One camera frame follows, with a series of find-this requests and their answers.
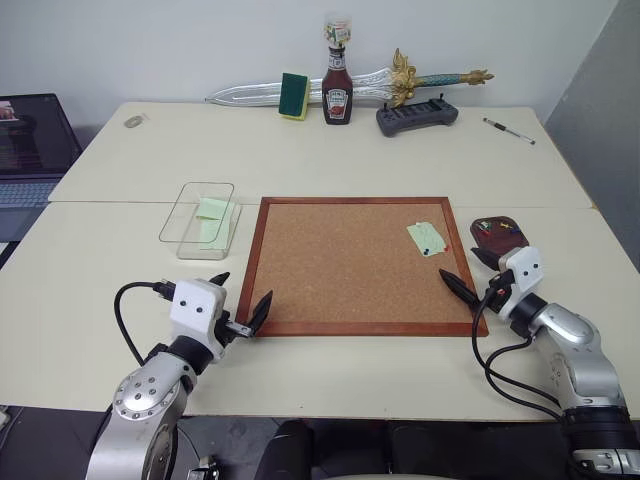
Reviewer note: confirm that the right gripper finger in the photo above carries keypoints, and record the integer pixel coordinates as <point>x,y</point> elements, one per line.
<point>457,287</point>
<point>486,260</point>

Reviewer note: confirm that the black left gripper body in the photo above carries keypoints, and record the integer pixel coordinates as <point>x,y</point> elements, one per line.
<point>224,330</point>

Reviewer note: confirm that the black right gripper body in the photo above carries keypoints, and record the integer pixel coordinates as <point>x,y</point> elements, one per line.
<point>500,292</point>

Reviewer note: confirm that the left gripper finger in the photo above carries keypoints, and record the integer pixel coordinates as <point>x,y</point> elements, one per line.
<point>260,312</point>
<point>221,279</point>

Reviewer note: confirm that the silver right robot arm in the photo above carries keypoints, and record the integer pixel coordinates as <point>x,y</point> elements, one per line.
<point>575,350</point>

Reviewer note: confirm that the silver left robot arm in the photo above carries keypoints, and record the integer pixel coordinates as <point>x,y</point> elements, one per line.
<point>145,400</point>

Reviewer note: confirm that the large plain green note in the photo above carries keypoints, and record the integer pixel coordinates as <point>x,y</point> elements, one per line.
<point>217,235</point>

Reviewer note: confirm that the green note with writing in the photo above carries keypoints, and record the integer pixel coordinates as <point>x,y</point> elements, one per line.
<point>425,237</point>

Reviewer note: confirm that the wood framed cork board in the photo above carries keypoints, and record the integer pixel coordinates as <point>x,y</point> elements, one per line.
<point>345,265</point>

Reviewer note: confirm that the brown dish of pushpins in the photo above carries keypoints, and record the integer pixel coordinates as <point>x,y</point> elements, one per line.
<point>500,240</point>

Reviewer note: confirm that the clear plastic tray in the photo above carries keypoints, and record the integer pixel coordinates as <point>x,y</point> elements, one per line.
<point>200,235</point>

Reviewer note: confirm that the black and silver pen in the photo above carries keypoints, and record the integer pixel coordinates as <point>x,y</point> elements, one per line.
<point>507,130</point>

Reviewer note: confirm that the dark rounded shape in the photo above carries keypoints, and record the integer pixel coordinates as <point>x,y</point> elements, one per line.
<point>287,450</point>

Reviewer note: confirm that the grey handheld controller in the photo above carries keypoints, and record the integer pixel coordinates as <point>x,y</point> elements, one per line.
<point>415,117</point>

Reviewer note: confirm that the small grey oval object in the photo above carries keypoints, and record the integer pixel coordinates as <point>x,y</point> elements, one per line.
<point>133,122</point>

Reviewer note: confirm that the green and yellow sponge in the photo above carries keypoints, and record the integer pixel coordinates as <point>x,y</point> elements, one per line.
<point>294,95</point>

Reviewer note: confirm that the silver and gold toy sword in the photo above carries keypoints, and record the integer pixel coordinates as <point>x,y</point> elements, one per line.
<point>375,82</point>

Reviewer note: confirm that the red ketchup bottle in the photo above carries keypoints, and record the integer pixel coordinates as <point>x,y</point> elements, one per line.
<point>338,95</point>

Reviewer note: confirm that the grey laptop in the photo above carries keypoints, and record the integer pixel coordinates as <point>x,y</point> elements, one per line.
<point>30,145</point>

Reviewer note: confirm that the clear plastic cup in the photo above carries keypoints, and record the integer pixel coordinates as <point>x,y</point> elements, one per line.
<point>338,31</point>

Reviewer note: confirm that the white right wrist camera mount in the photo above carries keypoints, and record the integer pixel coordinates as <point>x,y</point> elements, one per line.
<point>525,272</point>

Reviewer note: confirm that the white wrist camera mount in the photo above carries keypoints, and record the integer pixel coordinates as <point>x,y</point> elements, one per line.
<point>195,305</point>
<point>525,272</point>

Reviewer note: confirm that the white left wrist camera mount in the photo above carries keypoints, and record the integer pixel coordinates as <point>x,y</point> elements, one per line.
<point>195,305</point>

